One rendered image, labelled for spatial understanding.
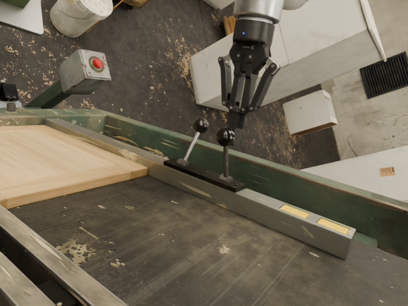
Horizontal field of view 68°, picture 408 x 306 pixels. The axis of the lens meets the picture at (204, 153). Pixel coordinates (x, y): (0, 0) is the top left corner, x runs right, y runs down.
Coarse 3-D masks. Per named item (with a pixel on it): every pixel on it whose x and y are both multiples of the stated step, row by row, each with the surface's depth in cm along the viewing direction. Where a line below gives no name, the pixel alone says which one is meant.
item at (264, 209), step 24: (48, 120) 98; (96, 144) 85; (120, 144) 83; (168, 168) 71; (192, 192) 67; (216, 192) 64; (240, 192) 62; (264, 216) 58; (288, 216) 55; (312, 216) 56; (312, 240) 53; (336, 240) 51
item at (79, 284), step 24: (0, 216) 34; (0, 240) 32; (24, 240) 30; (0, 264) 26; (24, 264) 30; (48, 264) 27; (72, 264) 28; (0, 288) 24; (24, 288) 24; (48, 288) 25; (72, 288) 25; (96, 288) 25
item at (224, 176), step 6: (222, 132) 58; (228, 132) 58; (216, 138) 60; (222, 138) 58; (228, 138) 58; (234, 138) 59; (222, 144) 59; (228, 144) 59; (222, 174) 65; (222, 180) 64; (228, 180) 63
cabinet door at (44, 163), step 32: (0, 128) 88; (32, 128) 93; (0, 160) 65; (32, 160) 68; (64, 160) 71; (96, 160) 74; (128, 160) 77; (0, 192) 50; (32, 192) 52; (64, 192) 57
